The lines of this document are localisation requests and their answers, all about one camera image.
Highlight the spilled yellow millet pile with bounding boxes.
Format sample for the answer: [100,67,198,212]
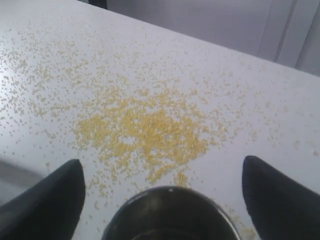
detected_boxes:
[73,91,217,184]

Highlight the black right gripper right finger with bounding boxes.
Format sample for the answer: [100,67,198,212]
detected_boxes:
[241,155,320,240]

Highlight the small stainless steel cup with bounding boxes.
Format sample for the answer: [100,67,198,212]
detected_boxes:
[102,186,241,240]

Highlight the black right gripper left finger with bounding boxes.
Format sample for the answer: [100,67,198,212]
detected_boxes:
[0,159,86,240]

